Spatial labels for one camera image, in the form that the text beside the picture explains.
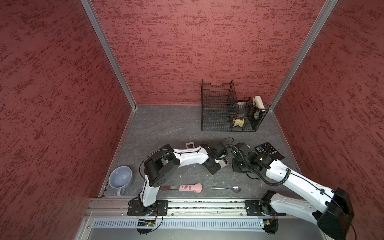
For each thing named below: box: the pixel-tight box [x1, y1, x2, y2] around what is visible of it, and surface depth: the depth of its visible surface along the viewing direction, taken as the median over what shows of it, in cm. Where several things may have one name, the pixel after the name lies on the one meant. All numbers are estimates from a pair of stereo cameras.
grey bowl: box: [109, 166, 134, 197], surface depth 81 cm
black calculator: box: [254, 142, 285, 160], surface depth 96 cm
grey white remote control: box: [215, 157, 230, 168], surface depth 90 cm
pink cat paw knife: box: [159, 183, 203, 193], surface depth 80 cm
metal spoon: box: [210, 185, 241, 193], surface depth 81 cm
